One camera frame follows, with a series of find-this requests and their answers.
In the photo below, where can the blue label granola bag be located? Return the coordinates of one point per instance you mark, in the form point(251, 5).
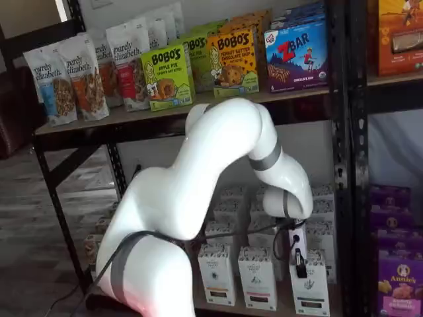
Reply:
point(49, 86)

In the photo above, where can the green oatmeal box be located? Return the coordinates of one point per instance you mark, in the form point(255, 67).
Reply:
point(94, 251)
point(103, 226)
point(114, 208)

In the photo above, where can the green Bobo's apple pie box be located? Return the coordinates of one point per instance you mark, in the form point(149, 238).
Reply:
point(201, 66)
point(167, 79)

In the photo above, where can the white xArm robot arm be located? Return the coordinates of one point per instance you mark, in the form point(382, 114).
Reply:
point(198, 165)

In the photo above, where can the white box orange strip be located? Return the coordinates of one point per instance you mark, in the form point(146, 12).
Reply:
point(233, 195)
point(219, 232)
point(216, 274)
point(228, 211)

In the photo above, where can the white granola bag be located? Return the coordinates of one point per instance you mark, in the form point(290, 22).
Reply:
point(175, 18)
point(157, 29)

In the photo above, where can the white box pink strip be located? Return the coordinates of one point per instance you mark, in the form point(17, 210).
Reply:
point(261, 239)
point(257, 209)
point(257, 277)
point(261, 191)

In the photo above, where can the orange snack box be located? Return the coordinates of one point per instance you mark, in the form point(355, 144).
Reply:
point(400, 39)

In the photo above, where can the white box green strip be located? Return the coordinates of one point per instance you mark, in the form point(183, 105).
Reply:
point(319, 236)
point(309, 290)
point(323, 193)
point(322, 211)

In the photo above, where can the black metal shelf frame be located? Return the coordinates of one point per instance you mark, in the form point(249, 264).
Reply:
point(358, 165)
point(337, 132)

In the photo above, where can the purple Annie's snack box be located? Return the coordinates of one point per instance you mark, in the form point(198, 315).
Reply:
point(391, 218)
point(393, 244)
point(390, 196)
point(401, 290)

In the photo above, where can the blue purple Zbar box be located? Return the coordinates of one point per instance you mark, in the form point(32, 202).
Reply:
point(297, 14)
point(295, 56)

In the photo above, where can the orange Bobo's peanut butter box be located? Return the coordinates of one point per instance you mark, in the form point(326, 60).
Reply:
point(248, 20)
point(233, 62)

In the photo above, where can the orange label granola bag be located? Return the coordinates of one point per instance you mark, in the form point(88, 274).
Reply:
point(87, 82)
point(105, 66)

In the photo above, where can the red label granola bag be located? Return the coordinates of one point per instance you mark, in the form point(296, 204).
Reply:
point(130, 66)

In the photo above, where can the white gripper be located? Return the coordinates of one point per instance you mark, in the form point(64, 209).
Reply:
point(297, 241)

